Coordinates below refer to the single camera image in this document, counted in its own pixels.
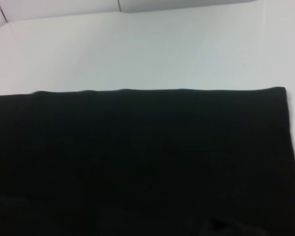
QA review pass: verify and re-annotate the black shirt with white print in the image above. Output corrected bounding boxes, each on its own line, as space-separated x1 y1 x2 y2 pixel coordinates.
0 86 295 236

